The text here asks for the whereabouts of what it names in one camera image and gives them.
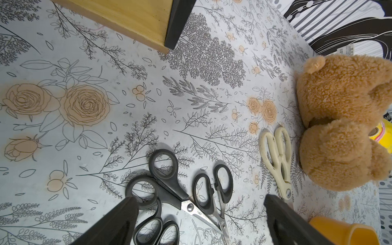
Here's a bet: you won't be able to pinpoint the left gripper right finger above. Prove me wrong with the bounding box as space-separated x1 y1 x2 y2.
264 194 333 245

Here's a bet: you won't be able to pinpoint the yellow plastic storage box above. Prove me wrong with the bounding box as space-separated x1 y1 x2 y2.
309 216 380 245

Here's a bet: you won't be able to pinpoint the cream kitchen scissors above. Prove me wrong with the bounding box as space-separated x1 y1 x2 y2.
259 127 293 204

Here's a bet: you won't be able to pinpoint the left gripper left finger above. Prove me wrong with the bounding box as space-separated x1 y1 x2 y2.
73 196 139 245

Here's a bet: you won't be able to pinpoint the yellow plush toy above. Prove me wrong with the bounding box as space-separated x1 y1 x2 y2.
369 119 392 154

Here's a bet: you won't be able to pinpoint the wooden shelf black frame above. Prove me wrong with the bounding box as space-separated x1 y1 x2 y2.
57 0 196 54

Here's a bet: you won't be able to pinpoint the floral table mat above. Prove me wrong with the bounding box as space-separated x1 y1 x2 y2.
1 1 381 245

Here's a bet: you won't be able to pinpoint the small black scissors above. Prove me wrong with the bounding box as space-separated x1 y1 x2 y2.
133 199 180 245
192 163 234 245

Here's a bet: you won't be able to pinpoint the brown teddy bear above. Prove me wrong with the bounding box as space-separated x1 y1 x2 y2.
296 54 392 192

